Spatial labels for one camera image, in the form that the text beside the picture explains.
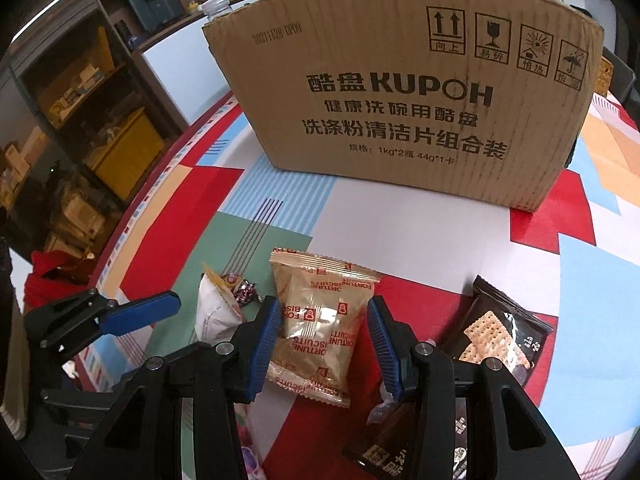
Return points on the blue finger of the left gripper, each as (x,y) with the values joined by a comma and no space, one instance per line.
(126,318)

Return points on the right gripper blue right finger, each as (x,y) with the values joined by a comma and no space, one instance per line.
(392,343)

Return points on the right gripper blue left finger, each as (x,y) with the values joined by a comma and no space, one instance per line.
(254,342)

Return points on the white silver snack pouch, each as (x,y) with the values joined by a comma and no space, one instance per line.
(218,314)

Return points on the foil candy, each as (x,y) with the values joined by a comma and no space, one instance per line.
(243,290)

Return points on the gold fortune biscuit packet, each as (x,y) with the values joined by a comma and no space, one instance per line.
(323,304)

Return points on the black cracker packet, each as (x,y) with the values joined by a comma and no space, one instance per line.
(495,326)

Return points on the pink bear snack bar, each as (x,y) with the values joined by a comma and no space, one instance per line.
(252,464)

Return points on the green cracker packet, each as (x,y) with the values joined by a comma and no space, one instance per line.
(380,449)

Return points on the red cloth on chair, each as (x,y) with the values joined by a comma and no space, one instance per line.
(56,275)

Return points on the brown cardboard box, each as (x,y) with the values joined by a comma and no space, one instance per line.
(482,99)

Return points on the black coffee machine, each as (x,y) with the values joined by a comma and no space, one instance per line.
(155,14)

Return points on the woven wicker basket box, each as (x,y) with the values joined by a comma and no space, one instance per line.
(604,77)

